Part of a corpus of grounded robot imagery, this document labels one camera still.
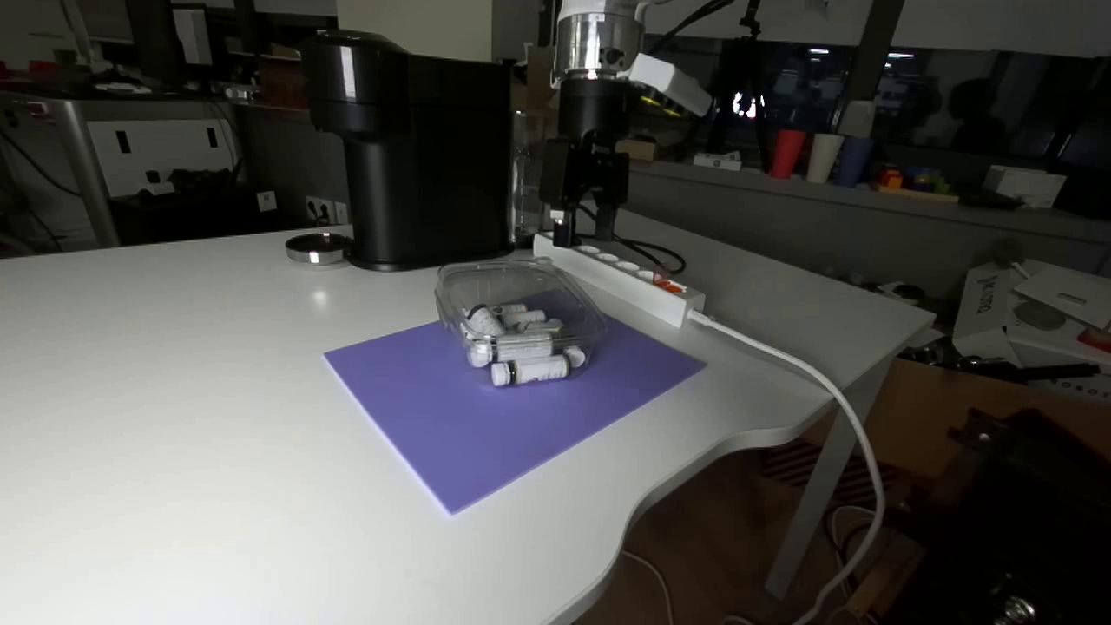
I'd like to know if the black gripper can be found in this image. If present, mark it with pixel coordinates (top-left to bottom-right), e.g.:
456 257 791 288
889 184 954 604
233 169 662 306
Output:
543 75 632 233

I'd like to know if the clear plastic box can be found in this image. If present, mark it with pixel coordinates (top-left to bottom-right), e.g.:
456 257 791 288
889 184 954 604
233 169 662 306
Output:
434 261 608 390

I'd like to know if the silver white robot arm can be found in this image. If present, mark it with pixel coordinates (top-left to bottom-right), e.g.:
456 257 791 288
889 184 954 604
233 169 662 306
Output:
543 0 642 245

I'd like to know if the white cardboard box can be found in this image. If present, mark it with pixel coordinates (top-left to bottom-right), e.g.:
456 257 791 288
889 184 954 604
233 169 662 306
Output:
953 261 1111 372

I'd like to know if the white power strip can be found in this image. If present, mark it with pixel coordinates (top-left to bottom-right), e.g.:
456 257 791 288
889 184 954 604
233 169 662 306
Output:
532 237 706 326

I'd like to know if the black coffee machine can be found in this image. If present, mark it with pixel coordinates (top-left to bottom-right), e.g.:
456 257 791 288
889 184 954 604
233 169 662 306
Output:
303 31 514 272

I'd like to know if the white cylinder pile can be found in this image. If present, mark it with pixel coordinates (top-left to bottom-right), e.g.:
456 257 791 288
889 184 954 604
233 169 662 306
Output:
458 302 588 390

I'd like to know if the red cup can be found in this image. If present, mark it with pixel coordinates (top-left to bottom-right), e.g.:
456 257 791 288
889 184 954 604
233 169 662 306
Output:
768 130 811 176

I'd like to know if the white cup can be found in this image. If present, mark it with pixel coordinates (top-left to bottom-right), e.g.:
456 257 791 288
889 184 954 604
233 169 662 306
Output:
805 133 844 184

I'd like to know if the blue cup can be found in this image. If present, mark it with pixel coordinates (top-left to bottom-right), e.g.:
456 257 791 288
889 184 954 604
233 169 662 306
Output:
833 134 873 188

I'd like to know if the purple paper sheet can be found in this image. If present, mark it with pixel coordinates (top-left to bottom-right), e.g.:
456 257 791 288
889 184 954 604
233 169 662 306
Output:
328 320 701 515

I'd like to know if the black thin cable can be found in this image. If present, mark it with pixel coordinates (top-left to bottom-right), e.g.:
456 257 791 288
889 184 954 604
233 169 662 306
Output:
573 201 690 280

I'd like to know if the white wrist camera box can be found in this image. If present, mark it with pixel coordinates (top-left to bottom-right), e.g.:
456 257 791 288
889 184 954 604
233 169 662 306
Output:
629 52 713 119

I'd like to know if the white power cable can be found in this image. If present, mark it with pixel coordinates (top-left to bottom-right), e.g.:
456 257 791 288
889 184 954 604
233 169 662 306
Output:
687 306 889 625

